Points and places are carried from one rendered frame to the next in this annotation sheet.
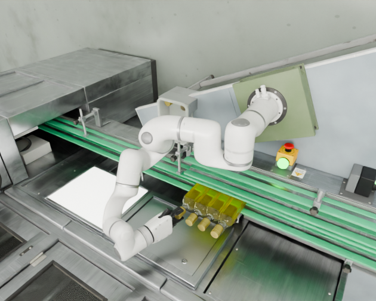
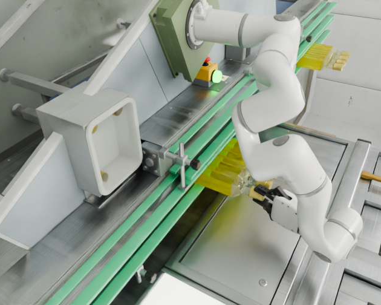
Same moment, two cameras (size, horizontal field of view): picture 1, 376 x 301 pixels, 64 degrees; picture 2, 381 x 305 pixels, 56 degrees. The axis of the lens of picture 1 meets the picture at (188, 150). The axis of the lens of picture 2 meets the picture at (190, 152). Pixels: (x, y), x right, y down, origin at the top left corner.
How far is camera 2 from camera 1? 139 cm
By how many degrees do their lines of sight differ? 71
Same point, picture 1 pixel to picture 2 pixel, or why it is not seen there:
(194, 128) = (289, 48)
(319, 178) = (226, 69)
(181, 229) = (245, 221)
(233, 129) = (297, 23)
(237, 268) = (280, 180)
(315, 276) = (273, 135)
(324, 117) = not seen: hidden behind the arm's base
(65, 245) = not seen: outside the picture
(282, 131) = (208, 43)
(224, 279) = not seen: hidden behind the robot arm
